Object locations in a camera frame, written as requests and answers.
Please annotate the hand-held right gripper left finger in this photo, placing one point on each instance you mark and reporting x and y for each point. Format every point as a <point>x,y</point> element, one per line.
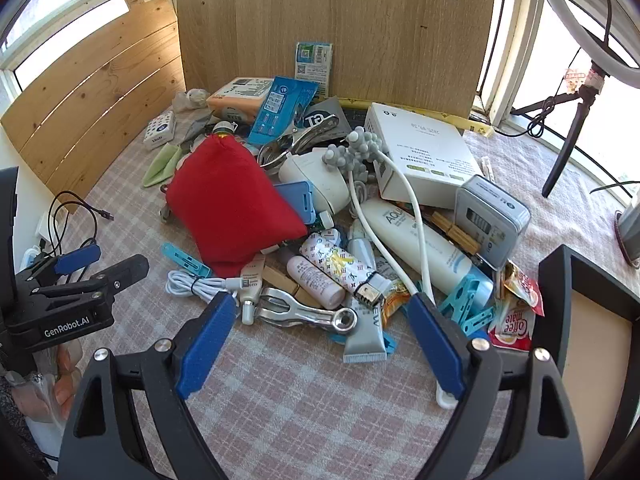
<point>205,345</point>

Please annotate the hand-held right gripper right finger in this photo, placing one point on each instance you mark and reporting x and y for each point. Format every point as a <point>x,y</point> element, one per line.
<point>435,345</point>

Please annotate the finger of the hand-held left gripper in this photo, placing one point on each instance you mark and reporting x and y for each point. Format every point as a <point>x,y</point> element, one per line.
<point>77,259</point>
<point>125,272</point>

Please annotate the yellow orange sachet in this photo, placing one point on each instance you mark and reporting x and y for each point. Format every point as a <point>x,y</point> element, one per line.
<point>397,300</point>

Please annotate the grey cosmetic tube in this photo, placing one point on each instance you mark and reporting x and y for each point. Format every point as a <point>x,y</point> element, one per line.
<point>365,340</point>

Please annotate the small white cream tube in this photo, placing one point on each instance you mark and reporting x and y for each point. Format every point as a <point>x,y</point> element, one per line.
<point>251,280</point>

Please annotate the red cloth pouch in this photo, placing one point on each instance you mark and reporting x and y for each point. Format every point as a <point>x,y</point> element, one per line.
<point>230,205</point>

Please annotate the black tray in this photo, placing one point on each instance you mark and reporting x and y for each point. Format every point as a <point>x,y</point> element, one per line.
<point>555,305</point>

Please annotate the small white bottle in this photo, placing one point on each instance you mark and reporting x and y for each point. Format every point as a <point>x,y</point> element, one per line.
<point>315,282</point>

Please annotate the white patterned tube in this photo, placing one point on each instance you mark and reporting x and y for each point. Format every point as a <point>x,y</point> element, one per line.
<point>330,262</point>

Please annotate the clear packet with blue bottle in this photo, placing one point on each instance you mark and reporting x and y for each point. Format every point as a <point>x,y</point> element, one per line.
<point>332,237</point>

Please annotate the blue plastic phone stand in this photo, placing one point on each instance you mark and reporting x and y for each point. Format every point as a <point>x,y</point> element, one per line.
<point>297,200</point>

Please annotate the white massager grey balls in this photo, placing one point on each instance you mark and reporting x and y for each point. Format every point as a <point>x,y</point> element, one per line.
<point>357,152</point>

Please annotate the person's left forearm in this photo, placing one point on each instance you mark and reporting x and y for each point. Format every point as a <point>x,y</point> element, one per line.
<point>15,430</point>

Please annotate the plaid cloth covered desktop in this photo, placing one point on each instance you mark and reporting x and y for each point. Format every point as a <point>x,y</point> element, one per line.
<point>300,410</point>

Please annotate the person's left hand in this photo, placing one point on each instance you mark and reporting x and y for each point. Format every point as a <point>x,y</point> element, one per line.
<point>45,395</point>

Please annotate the red white creamer packet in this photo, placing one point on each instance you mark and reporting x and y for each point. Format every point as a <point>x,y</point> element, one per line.
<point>512,330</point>

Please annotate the silver metal nutcracker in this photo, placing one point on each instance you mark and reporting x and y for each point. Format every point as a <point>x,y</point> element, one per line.
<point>310,312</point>

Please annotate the green cloth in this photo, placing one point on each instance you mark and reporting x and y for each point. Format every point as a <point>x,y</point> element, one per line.
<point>160,167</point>

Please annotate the white sunscreen bottle blue cap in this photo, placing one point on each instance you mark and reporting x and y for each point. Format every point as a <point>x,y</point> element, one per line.
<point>400,232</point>

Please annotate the grey metal tin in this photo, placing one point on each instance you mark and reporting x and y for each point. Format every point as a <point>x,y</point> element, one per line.
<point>492,220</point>

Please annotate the white dotted tissue pack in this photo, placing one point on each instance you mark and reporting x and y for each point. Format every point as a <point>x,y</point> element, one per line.
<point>160,130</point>

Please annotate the wooden slat panel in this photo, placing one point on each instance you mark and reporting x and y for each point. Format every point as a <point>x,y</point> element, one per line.
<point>100,90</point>

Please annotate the clear wrapped stick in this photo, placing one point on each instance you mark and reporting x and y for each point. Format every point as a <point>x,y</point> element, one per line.
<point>487,167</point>

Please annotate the crumpled white bag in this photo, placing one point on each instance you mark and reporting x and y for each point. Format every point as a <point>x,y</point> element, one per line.
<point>192,97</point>

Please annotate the white cardboard box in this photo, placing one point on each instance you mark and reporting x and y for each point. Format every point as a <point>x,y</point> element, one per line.
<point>425,145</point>

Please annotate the white round plastic holder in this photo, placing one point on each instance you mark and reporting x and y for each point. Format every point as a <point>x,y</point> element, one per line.
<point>320,180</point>

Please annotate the peach box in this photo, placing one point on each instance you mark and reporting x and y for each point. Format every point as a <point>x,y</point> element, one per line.
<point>235,97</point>

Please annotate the silver metal clip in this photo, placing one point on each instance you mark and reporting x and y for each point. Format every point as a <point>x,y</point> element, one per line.
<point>300,142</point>

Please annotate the yellow patterned strip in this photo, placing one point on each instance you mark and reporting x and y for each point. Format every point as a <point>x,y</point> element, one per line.
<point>475,127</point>

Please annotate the blue blister pack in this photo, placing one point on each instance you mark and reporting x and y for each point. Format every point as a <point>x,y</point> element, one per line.
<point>280,110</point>

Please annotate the black tripod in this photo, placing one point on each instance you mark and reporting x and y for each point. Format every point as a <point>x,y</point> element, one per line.
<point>572,130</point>

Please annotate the black packet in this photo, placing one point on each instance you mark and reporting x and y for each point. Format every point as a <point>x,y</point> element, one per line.
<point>325,112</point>

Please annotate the blue white paper card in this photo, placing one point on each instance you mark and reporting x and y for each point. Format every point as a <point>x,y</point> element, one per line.
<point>314,62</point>

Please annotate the red paper tag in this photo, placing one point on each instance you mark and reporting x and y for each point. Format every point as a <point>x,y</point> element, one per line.
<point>575,79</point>

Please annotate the large wooden board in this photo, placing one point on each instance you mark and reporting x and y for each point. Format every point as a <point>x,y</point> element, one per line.
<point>350,20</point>

